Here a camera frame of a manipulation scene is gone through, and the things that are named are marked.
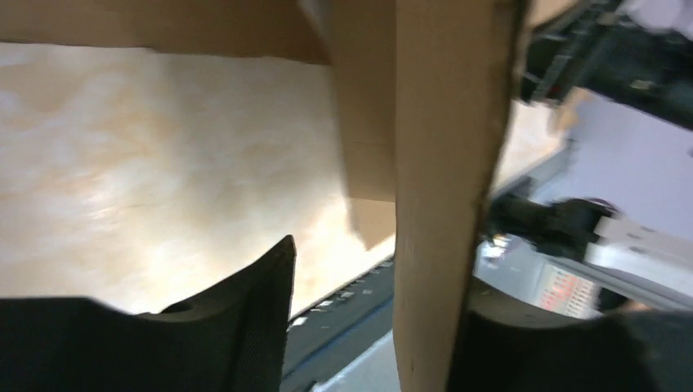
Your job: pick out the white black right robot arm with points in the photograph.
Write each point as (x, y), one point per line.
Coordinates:
(601, 138)

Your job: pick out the large cardboard box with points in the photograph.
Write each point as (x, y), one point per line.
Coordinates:
(151, 149)

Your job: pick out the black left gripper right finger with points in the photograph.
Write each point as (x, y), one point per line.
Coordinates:
(504, 344)

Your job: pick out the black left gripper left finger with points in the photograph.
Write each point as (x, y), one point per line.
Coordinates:
(229, 337)

